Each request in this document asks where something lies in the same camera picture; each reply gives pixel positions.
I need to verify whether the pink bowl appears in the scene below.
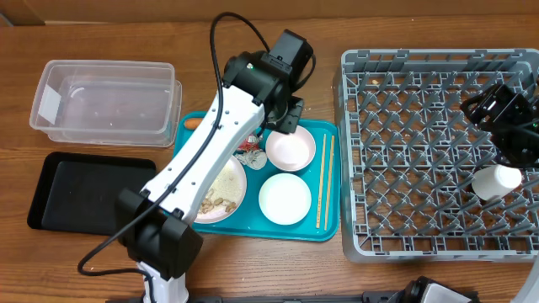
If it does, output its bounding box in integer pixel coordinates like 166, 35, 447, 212
265, 126, 317, 172

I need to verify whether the wooden chopstick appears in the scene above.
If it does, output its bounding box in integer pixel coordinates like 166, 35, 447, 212
316, 134, 327, 229
324, 136, 335, 231

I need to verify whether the white plastic cup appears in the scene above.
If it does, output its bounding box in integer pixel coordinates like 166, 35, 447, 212
472, 164, 522, 201

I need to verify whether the white bowl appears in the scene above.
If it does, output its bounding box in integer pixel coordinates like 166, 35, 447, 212
259, 173, 312, 226

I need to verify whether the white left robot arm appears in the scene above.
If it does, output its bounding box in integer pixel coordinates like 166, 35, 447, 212
115, 50, 316, 302

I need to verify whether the grey dishwasher rack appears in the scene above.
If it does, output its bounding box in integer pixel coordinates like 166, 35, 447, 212
334, 49, 538, 263

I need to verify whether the red snack wrapper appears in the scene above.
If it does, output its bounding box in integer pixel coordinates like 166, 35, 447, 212
237, 134, 260, 152

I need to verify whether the orange carrot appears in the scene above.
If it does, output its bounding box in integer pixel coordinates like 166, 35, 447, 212
184, 118, 203, 130

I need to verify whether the pink plate with peanuts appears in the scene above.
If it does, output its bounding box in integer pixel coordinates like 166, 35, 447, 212
195, 157, 247, 224

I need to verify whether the teal plastic tray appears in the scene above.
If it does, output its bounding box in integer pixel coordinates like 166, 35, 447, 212
193, 120, 341, 242

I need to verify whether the clear plastic bin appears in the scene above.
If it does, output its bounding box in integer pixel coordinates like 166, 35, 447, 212
29, 60, 182, 147

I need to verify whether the black tray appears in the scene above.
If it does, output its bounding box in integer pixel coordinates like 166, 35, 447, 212
27, 151, 156, 236

